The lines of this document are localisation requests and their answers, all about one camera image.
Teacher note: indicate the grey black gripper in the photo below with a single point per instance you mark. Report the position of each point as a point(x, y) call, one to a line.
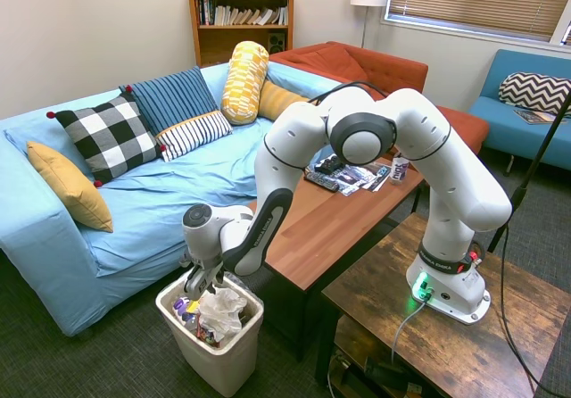
point(205, 266)

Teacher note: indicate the white tissue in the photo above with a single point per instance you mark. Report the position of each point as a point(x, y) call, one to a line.
point(223, 311)

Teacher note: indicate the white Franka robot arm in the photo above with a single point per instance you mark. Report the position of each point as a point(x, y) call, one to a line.
point(446, 148)

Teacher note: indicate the white plastic trash bin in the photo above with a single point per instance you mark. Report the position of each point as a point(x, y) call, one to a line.
point(223, 362)

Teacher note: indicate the purple bottle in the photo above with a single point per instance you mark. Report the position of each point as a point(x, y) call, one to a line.
point(182, 309)

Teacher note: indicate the colourful wrapper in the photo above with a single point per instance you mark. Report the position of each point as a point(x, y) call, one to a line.
point(207, 332)

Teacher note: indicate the light blue sofa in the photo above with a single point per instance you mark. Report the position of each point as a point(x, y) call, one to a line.
point(156, 201)

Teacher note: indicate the white navy striped pillow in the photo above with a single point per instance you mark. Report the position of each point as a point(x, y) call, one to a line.
point(196, 132)

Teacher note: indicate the black remote control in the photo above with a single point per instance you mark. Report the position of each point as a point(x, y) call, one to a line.
point(321, 182)

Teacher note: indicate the mustard yellow pillow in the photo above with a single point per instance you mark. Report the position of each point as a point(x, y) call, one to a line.
point(71, 188)

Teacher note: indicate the black game controller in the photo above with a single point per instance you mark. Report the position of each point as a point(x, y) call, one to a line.
point(329, 165)

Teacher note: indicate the black white checkered pillow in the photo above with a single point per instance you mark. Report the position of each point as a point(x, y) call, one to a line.
point(107, 135)

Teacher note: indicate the glossy magazines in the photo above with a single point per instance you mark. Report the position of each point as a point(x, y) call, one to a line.
point(361, 178)

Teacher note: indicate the blue striped pillow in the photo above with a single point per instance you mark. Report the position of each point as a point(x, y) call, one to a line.
point(174, 94)

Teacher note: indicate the orange striped pillow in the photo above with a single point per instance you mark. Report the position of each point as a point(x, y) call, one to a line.
point(278, 99)

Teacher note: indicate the black power strip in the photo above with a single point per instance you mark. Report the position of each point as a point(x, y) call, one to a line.
point(388, 373)

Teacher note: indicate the yellow patterned bolster pillow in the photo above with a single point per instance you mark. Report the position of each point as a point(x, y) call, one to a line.
point(245, 81)

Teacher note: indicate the wooden bookshelf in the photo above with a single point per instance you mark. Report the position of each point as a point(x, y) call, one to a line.
point(241, 41)

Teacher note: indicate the rustic dark wood side table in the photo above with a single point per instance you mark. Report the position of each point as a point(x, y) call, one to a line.
point(446, 353)

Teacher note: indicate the small black speaker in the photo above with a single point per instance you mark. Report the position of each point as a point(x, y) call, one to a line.
point(276, 42)

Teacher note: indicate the row of leaning books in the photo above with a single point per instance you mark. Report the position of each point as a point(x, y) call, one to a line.
point(245, 14)

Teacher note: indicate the orange sofa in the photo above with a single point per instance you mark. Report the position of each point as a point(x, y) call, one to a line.
point(383, 68)

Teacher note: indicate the blue bench sofa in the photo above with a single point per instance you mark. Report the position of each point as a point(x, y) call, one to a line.
point(513, 135)

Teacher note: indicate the magazine with dark cover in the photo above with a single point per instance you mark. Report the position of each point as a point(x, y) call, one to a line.
point(537, 117)

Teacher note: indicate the black white chevron pillow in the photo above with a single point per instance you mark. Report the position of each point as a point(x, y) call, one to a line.
point(535, 92)

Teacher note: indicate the wooden window blinds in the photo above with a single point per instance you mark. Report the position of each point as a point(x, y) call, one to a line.
point(473, 1)

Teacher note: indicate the black camera stand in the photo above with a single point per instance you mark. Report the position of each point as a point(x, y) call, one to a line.
point(542, 148)

